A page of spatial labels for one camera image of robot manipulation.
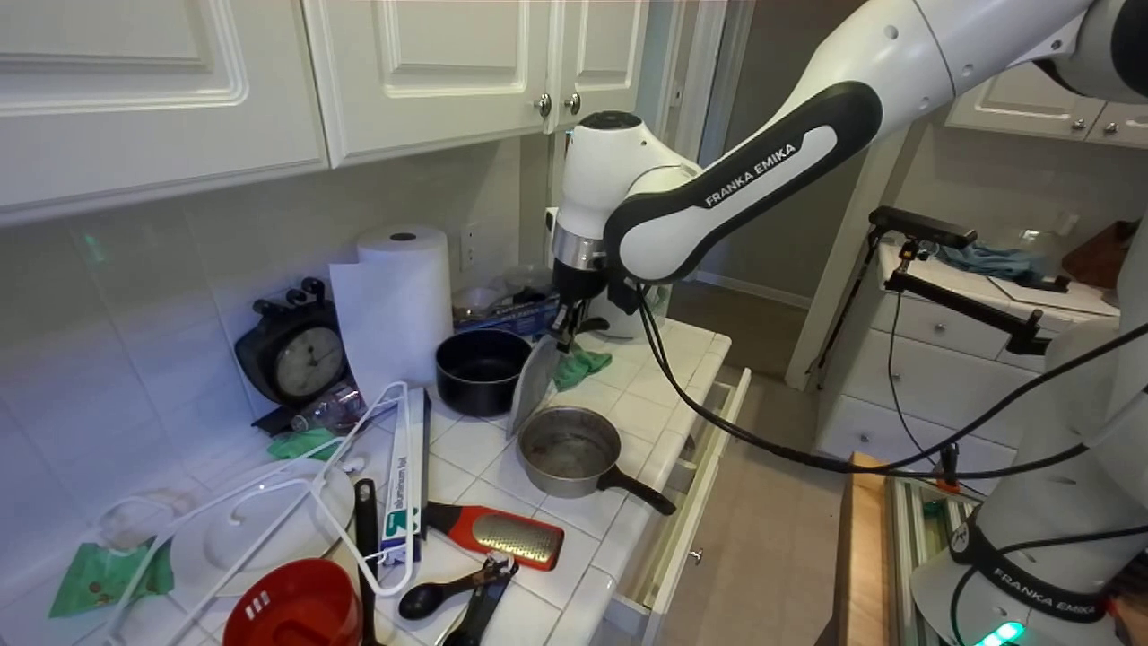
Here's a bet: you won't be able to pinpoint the clear glass cup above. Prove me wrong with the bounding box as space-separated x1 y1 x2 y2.
94 480 205 557

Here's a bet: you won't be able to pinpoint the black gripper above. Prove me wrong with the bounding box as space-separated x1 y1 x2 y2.
550 266 617 352

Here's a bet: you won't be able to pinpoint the open white drawer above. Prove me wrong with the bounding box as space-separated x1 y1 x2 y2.
607 362 755 633

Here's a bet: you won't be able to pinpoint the small green packet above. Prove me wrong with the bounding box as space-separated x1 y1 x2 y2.
264 426 343 467

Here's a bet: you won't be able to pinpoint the white wall cabinet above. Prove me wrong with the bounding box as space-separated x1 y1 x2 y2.
942 56 1148 153

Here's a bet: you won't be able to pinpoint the white paper towel roll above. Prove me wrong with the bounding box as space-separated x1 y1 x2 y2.
326 226 455 408

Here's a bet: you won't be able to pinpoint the clear round lid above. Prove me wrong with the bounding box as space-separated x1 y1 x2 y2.
201 469 352 580

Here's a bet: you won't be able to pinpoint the blue plate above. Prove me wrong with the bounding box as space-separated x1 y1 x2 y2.
453 291 561 344

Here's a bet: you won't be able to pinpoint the wooden board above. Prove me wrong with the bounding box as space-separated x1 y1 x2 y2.
837 448 903 646

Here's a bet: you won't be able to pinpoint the small silver pot black handle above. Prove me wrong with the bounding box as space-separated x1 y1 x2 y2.
515 406 680 521

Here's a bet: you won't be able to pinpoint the teal cloth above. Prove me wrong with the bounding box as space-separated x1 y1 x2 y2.
948 238 1068 293

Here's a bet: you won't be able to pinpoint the green cloth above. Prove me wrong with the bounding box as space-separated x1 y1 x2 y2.
550 344 617 397

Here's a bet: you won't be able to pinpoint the white lower cabinet drawers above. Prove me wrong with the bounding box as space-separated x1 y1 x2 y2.
818 255 1074 497

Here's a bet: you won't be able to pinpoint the crumpled clear plastic wrap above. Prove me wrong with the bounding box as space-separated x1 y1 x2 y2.
455 262 557 321

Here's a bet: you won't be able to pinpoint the black kitchen scale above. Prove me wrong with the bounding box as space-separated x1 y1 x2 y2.
232 277 357 438

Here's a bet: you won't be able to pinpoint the brown wooden object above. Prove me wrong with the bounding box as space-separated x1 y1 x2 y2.
1059 217 1139 298

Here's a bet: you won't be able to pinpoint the black utensil handle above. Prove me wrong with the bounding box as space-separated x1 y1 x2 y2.
352 479 385 646

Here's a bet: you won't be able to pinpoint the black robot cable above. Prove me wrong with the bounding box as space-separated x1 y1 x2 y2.
627 298 1148 484

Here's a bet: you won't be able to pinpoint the black red plug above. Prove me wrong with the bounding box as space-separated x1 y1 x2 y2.
937 435 965 497

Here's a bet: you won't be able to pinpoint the black camera on mount arm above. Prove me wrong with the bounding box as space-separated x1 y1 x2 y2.
868 205 1059 359

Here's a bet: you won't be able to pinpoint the white upper cabinet door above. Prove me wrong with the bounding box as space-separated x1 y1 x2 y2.
546 0 653 133
296 0 561 171
0 0 332 229

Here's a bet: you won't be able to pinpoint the grey quilted towel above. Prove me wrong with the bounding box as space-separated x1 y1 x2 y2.
504 335 566 438

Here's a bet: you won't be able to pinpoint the red bowl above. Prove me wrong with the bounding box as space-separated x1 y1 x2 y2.
218 557 366 646

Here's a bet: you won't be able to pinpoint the white wire rack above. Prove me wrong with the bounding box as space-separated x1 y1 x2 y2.
104 378 418 646

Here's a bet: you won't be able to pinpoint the red handled grater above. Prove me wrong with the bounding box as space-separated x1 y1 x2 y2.
418 498 566 576

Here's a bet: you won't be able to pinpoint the white and blue wrap box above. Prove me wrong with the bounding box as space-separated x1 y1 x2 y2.
378 384 431 567

